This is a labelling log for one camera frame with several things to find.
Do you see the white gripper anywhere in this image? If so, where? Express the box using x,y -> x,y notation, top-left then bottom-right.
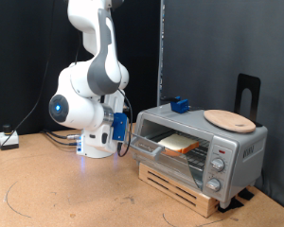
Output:
103,89 -> 133,115

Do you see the white bread slice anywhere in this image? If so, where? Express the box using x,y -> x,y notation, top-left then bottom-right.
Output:
157,132 -> 201,157

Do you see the silver oven timer knob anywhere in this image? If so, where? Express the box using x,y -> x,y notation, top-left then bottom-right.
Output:
205,178 -> 222,193

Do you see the silver oven temperature knob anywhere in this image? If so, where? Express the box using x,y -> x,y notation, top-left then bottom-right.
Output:
210,157 -> 225,173

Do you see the silver toaster oven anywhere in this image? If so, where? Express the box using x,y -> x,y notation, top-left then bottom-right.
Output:
133,103 -> 269,210

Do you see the vertical metal pole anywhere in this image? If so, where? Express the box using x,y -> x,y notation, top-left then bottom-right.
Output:
157,0 -> 167,107

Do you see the wooden slatted riser block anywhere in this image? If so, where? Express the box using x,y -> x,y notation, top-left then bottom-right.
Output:
137,162 -> 221,218

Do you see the oval wooden cutting board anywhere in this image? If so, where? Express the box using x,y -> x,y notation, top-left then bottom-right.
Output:
203,109 -> 257,134

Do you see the grey curtain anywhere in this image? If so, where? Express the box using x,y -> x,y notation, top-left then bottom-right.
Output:
162,0 -> 284,214

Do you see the black curtain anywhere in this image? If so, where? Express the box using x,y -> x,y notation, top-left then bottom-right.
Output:
0,0 -> 164,135

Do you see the black metal bookend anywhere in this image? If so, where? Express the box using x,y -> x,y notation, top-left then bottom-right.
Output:
234,73 -> 263,128

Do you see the black foam pad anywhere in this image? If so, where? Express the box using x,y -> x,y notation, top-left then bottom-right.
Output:
217,197 -> 245,214
238,187 -> 256,201

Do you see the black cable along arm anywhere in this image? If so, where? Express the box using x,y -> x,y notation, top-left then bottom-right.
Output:
74,41 -> 134,158

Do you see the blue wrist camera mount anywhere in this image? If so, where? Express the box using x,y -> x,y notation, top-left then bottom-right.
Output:
112,112 -> 130,142

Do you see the base cable with silver connector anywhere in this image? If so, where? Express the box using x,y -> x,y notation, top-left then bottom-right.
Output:
42,129 -> 83,141

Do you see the black base cable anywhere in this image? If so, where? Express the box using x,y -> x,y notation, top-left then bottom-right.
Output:
41,131 -> 80,148

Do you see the wire oven rack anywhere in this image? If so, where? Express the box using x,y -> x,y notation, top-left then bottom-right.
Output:
160,130 -> 211,171

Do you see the long hanging black cable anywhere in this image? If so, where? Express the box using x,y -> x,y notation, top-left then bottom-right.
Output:
0,0 -> 58,165

